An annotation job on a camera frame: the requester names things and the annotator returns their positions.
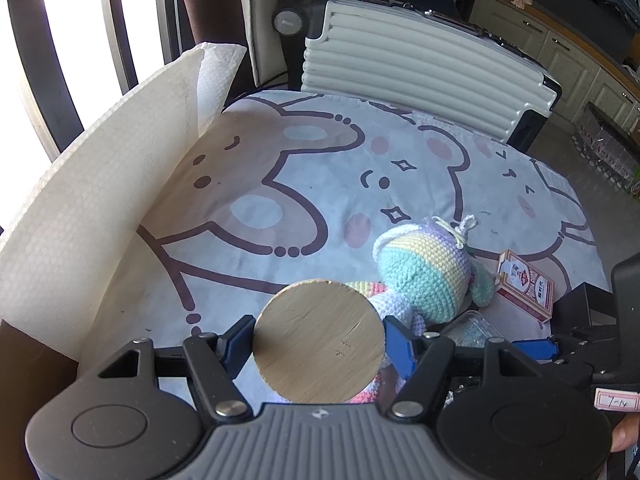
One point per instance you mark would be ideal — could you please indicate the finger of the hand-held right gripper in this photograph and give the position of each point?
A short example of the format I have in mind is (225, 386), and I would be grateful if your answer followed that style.
(535, 349)

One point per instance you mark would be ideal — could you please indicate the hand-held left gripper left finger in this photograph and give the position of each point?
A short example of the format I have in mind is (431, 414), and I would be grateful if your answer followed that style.
(240, 344)

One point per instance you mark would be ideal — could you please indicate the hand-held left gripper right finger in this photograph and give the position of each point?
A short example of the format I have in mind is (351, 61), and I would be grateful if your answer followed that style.
(400, 355)

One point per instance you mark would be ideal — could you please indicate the black cardboard box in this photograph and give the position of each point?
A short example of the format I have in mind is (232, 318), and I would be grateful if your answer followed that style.
(585, 305)

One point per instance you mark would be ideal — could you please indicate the red playing card box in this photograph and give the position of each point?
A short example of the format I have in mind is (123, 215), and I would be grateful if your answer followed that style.
(525, 285)

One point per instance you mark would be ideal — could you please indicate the round wooden coaster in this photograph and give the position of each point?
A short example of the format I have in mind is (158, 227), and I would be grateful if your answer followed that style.
(320, 340)

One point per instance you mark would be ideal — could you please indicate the person's right hand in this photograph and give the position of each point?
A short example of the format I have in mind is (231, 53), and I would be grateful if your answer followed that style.
(627, 435)

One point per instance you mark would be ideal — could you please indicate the pastel crochet bunny toy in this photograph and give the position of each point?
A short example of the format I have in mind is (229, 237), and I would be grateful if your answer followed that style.
(425, 270)

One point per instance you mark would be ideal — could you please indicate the bear printed table cloth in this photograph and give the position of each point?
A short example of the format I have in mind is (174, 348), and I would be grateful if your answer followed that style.
(310, 200)

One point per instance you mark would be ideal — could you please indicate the shrink-wrapped pack of bottles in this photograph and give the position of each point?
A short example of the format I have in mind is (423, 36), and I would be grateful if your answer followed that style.
(607, 145)

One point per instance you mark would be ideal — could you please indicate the cream kitchen cabinets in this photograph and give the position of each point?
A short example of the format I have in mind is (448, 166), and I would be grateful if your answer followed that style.
(550, 45)

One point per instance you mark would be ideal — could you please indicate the white ribbed suitcase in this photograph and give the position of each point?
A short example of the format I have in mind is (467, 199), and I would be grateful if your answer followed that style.
(400, 50)

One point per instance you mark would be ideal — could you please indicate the beige chair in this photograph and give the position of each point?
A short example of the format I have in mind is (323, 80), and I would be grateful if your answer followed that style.
(260, 20)

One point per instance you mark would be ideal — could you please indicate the brown curtain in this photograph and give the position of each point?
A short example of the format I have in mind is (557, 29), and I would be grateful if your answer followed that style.
(205, 0)

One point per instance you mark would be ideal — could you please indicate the dark window frame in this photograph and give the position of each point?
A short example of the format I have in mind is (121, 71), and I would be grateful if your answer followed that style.
(45, 60)

